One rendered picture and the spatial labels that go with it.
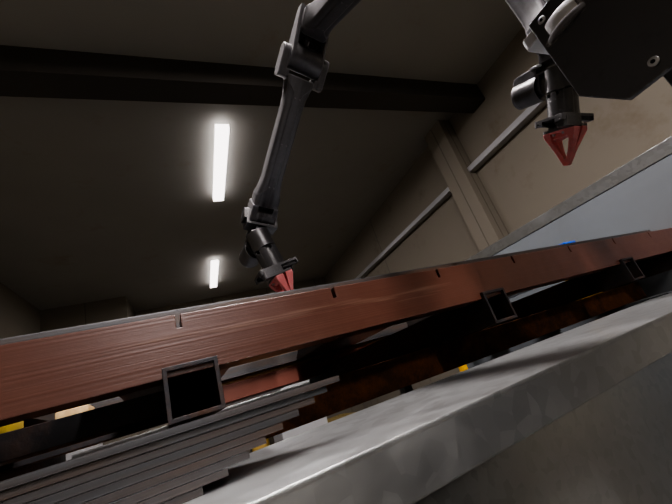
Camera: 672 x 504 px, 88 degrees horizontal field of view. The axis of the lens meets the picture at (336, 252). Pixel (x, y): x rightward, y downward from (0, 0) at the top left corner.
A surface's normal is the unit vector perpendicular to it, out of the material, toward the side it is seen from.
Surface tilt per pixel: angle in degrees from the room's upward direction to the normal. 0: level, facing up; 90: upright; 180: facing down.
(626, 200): 90
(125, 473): 90
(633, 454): 90
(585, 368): 90
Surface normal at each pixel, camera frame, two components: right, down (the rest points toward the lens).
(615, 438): 0.39, -0.44
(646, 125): -0.90, 0.14
